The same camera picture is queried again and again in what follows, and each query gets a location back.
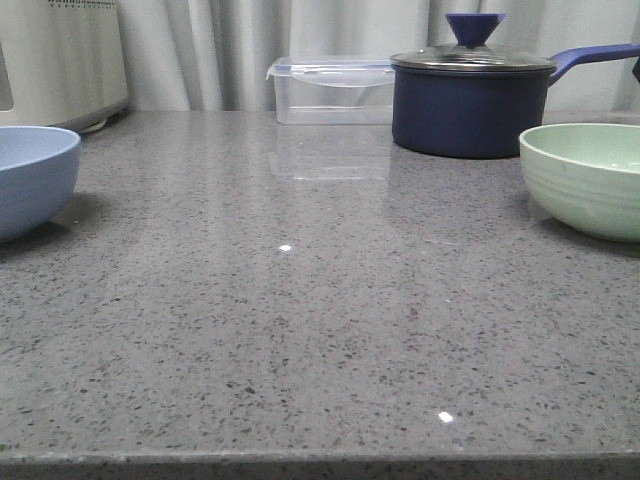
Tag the clear plastic food container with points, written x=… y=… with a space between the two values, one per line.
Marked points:
x=333 y=90

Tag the dark blue saucepan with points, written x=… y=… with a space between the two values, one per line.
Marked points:
x=480 y=115

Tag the cream toaster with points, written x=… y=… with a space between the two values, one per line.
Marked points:
x=62 y=63

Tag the glass pot lid blue knob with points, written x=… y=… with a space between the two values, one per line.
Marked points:
x=471 y=51

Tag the light green bowl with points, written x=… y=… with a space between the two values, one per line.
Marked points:
x=586 y=175

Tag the light blue bowl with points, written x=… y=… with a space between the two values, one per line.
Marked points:
x=39 y=168

